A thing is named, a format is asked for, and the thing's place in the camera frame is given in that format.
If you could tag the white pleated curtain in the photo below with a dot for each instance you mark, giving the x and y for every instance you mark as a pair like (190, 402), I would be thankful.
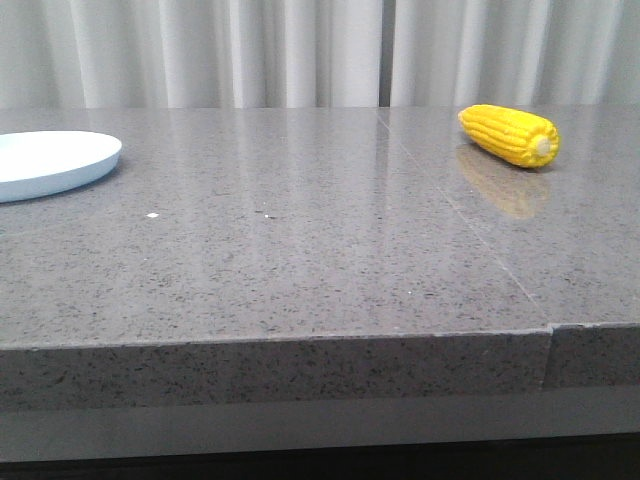
(96, 54)

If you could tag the light blue round plate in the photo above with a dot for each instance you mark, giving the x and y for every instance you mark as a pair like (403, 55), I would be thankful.
(42, 163)

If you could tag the yellow corn cob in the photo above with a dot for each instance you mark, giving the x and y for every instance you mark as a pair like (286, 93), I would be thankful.
(518, 137)

